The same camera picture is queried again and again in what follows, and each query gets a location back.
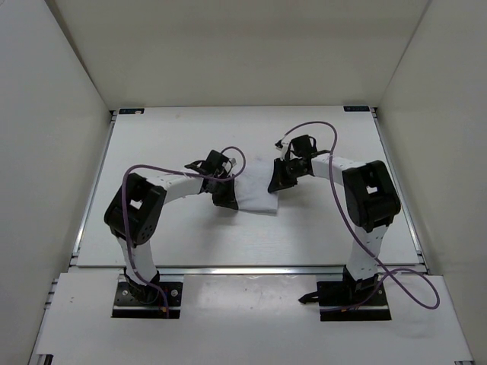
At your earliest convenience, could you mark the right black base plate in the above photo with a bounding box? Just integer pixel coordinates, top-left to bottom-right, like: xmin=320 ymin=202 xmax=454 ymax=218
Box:
xmin=298 ymin=281 xmax=392 ymax=322

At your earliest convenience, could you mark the white skirt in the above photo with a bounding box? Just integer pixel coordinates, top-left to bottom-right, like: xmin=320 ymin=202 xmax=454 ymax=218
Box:
xmin=234 ymin=160 xmax=279 ymax=215

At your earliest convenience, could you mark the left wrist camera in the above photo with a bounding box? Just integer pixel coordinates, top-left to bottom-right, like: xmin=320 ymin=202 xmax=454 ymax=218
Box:
xmin=223 ymin=158 xmax=240 ymax=176

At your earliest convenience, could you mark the left blue corner label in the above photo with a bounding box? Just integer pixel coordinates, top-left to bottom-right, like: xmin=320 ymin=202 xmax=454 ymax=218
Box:
xmin=118 ymin=108 xmax=145 ymax=115

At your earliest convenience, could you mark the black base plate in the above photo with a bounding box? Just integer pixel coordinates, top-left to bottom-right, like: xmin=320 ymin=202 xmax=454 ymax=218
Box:
xmin=112 ymin=281 xmax=183 ymax=319
xmin=298 ymin=281 xmax=392 ymax=322

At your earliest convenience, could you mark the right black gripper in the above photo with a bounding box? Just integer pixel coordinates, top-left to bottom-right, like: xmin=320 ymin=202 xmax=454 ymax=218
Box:
xmin=268 ymin=157 xmax=307 ymax=192

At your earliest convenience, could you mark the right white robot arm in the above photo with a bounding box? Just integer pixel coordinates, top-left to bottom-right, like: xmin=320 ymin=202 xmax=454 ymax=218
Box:
xmin=268 ymin=135 xmax=401 ymax=305

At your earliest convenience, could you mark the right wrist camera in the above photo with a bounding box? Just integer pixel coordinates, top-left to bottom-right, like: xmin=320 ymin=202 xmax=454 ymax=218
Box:
xmin=275 ymin=138 xmax=289 ymax=160

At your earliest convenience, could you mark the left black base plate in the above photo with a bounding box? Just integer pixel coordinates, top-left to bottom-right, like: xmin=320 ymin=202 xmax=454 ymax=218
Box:
xmin=112 ymin=281 xmax=183 ymax=319

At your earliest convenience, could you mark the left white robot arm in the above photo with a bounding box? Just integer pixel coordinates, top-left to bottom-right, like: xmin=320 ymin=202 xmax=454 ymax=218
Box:
xmin=103 ymin=150 xmax=237 ymax=303

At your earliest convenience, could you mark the aluminium front rail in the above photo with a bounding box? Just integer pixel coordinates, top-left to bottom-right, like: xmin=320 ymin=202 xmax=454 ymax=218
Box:
xmin=158 ymin=265 xmax=343 ymax=275

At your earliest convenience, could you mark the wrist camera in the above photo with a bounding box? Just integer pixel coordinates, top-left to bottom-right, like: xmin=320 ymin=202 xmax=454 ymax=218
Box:
xmin=275 ymin=138 xmax=289 ymax=160
xmin=223 ymin=158 xmax=240 ymax=176

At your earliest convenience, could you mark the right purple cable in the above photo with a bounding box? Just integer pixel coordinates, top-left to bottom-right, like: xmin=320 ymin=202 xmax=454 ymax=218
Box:
xmin=281 ymin=121 xmax=442 ymax=313

